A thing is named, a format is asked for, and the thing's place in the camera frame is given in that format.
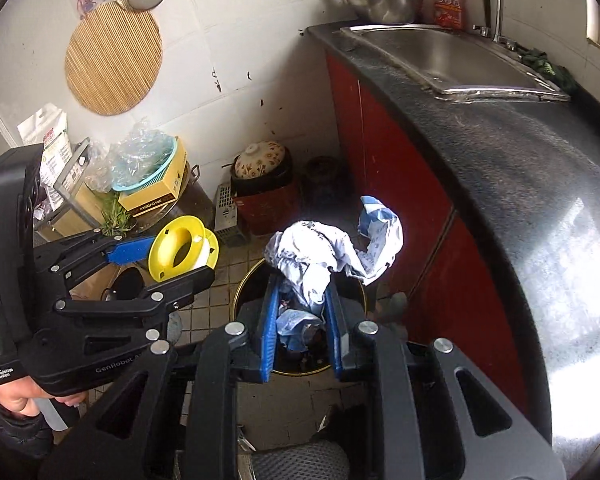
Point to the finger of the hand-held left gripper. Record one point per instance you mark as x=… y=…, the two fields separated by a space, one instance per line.
x=180 y=287
x=130 y=250

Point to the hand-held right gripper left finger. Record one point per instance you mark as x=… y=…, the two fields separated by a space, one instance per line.
x=267 y=340

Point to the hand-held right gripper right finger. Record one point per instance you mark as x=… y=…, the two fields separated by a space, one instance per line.
x=336 y=335

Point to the yellow tape spool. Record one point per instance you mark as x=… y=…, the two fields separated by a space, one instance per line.
x=165 y=250

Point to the black bin with gold rim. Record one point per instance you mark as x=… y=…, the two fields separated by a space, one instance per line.
x=252 y=292

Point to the white blue wrapper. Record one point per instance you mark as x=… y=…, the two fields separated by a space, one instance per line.
x=305 y=250

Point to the person's left forearm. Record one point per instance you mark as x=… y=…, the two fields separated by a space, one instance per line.
x=5 y=430

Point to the person's left hand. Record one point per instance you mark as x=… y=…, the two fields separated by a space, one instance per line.
x=15 y=397

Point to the black pan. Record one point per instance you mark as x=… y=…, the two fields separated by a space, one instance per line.
x=127 y=285

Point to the green plant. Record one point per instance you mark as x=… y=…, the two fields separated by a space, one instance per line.
x=115 y=215

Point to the yellow cardboard box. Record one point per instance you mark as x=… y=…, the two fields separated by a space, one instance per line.
x=152 y=197

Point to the teal plastic basket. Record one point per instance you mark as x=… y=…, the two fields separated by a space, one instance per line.
x=150 y=177

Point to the large metal pot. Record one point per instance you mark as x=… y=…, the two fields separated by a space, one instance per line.
x=195 y=200

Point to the grey plastic crate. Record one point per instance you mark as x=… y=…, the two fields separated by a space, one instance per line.
x=227 y=215

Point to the clear plastic bag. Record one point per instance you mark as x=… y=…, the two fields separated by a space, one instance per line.
x=140 y=155

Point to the red bucket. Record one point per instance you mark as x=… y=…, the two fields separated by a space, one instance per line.
x=270 y=210

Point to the white paper bag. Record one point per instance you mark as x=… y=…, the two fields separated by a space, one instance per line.
x=50 y=140

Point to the grey mesh shoe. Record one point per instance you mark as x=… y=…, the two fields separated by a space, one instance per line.
x=300 y=462

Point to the floral ceramic pot lid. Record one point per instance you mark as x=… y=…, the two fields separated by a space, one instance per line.
x=260 y=160

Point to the dark clay pot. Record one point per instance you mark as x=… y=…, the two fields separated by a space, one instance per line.
x=325 y=180

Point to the red cabinet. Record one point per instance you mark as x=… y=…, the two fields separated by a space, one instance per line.
x=395 y=170

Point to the round bamboo mat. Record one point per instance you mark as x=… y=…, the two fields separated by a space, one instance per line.
x=112 y=60

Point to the stainless steel sink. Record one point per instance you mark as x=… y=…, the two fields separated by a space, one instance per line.
x=455 y=55

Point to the steel bowl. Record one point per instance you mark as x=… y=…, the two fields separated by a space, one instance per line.
x=385 y=7

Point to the green cloth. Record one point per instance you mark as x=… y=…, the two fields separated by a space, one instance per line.
x=550 y=67

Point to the chrome faucet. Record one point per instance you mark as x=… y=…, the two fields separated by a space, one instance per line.
x=497 y=5

